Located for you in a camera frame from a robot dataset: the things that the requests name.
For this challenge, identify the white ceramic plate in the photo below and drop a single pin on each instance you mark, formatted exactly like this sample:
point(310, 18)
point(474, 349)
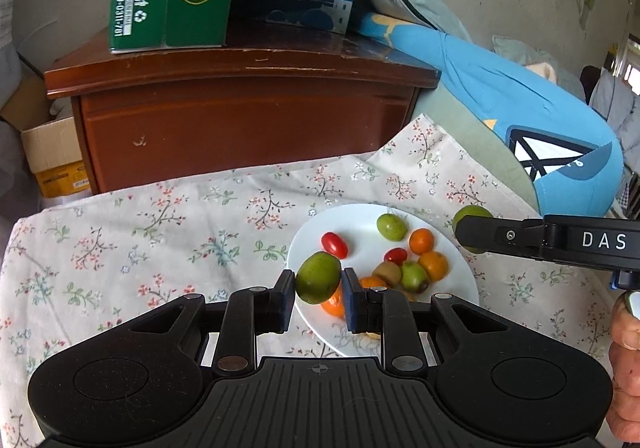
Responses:
point(356, 225)

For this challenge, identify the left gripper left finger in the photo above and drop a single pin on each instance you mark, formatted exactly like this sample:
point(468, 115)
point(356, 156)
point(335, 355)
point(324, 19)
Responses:
point(249, 313)

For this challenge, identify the red cherry tomato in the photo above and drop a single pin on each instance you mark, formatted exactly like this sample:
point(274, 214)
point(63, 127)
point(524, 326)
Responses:
point(396, 256)
point(335, 245)

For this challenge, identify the cardboard box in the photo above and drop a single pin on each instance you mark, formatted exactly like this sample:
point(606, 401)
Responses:
point(47, 132)

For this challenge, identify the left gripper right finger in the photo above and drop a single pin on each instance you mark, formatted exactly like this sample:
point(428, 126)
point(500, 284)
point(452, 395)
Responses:
point(387, 313)

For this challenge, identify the orange tangerine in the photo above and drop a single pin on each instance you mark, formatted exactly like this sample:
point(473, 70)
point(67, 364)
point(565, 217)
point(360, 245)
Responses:
point(435, 264)
point(370, 282)
point(334, 305)
point(421, 241)

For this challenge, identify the grey pillow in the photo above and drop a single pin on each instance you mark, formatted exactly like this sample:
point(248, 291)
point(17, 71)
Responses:
point(540, 62)

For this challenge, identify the blue plush pillow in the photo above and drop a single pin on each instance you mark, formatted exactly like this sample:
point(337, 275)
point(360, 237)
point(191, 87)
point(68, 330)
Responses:
point(568, 151)

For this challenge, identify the brown longan fruit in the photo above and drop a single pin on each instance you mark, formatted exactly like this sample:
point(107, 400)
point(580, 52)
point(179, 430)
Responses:
point(389, 272)

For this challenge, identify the checkered hanging cloth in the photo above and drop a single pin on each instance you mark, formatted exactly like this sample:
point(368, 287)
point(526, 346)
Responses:
point(11, 76)

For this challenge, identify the person's right hand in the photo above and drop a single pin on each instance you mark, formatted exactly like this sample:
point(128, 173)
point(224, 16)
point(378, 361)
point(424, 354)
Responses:
point(623, 416)

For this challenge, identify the brown wooden cabinet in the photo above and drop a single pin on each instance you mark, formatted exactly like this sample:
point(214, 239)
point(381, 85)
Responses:
point(273, 95)

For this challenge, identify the floral tablecloth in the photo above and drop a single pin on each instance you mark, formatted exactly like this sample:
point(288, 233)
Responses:
point(73, 271)

